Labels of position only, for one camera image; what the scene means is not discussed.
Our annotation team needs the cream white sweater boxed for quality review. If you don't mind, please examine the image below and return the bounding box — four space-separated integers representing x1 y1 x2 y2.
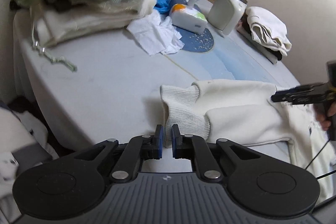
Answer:
159 78 336 205

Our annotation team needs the person's right hand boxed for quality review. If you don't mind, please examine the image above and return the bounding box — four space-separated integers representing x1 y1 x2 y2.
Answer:
314 102 336 131

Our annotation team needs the folded white garment stack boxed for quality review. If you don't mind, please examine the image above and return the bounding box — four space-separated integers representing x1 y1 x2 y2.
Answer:
236 6 292 64

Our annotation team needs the white cylindrical jug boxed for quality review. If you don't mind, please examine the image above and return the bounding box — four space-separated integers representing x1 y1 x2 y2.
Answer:
207 0 248 35

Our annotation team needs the crumpled white paper towel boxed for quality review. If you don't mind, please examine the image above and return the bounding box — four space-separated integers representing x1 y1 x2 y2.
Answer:
126 10 185 56

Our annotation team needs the white tissue pack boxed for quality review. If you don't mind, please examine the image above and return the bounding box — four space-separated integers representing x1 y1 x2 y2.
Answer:
169 0 207 35

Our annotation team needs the blue crumpled cloth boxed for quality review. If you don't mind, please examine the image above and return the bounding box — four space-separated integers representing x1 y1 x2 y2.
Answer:
154 0 186 15

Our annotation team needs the black cable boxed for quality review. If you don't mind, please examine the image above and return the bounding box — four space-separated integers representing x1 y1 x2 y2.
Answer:
304 138 336 180

